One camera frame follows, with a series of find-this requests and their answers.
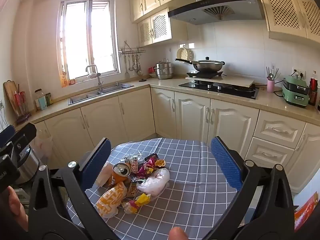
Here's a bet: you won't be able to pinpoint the cream cabinet drawer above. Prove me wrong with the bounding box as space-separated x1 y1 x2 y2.
252 110 307 149
244 137 296 172

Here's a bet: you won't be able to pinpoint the steel steamer pot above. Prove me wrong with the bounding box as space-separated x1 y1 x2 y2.
154 58 175 80

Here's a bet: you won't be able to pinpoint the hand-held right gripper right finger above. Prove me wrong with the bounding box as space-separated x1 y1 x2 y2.
207 136 296 240

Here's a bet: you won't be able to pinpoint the black gas stove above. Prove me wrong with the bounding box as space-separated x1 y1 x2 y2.
178 80 259 100

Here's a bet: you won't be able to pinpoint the steel utensil rack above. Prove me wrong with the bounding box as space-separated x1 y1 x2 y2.
118 40 146 55

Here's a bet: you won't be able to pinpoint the small lattice wall cabinet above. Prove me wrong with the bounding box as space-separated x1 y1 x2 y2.
137 8 173 47

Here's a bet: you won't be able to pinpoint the orange soda can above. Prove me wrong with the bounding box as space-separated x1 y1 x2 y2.
109 162 132 188

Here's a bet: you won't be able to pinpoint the orange printed bag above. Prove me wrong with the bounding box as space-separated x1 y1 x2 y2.
293 191 318 232

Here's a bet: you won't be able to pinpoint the steel rice cooker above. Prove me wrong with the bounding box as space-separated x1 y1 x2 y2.
11 147 41 186

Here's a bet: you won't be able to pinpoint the cream base cabinets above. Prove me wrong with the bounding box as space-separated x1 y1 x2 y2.
30 84 320 193

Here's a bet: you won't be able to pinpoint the steel faucet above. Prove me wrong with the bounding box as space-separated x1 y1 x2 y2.
85 64 104 92

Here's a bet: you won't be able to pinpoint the orange white paper wrapper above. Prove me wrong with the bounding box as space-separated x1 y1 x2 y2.
96 181 128 218

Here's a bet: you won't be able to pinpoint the purple snack wrapper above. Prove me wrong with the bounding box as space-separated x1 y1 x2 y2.
135 154 160 181

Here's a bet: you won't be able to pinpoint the grey range hood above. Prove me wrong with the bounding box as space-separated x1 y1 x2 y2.
168 0 265 26

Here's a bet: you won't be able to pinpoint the green multi cooker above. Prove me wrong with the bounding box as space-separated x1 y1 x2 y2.
282 75 311 109

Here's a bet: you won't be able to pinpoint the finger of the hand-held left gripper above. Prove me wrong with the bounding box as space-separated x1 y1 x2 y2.
0 124 16 143
10 122 38 151

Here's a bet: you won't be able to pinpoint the grey checked tablecloth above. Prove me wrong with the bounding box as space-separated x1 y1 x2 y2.
66 138 238 240

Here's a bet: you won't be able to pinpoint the red knife rack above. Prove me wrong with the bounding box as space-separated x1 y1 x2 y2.
13 89 32 125

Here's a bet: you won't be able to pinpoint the white framed window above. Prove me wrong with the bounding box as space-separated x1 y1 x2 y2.
57 0 121 83

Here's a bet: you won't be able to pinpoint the cream steamer rack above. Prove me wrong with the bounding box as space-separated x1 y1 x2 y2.
176 47 194 62

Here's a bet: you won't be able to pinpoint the person's left hand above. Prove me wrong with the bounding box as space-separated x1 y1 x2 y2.
6 186 29 232

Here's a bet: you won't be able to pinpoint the white wall socket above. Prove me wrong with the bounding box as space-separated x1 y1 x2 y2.
292 67 307 79

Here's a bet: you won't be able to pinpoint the person's right hand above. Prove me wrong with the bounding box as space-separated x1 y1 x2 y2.
168 227 188 240

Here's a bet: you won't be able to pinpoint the steel sink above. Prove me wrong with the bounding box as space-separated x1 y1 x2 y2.
68 82 135 106

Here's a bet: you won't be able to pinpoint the steel skimmer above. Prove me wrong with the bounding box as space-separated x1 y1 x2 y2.
135 54 144 76

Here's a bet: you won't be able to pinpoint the glass jar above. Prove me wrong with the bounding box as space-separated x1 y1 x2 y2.
34 89 48 111

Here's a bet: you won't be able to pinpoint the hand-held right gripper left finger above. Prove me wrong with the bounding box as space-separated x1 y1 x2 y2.
27 137 118 240

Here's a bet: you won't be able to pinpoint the large lattice wall cabinet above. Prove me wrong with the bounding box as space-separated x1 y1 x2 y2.
256 0 320 46

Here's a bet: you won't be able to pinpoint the white plastic bag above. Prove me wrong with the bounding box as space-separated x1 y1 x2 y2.
137 168 171 197
33 130 54 159

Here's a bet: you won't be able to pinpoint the steel wok with lid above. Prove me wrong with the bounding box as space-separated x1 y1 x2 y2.
175 56 225 73

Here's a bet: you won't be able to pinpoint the yellow pink candy wrapper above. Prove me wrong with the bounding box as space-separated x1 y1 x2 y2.
122 193 152 214

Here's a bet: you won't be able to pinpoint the wooden cutting board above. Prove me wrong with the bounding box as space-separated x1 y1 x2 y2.
3 80 24 118

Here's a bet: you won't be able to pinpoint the hanging white plastic bag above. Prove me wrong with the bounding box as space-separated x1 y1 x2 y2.
33 130 54 159

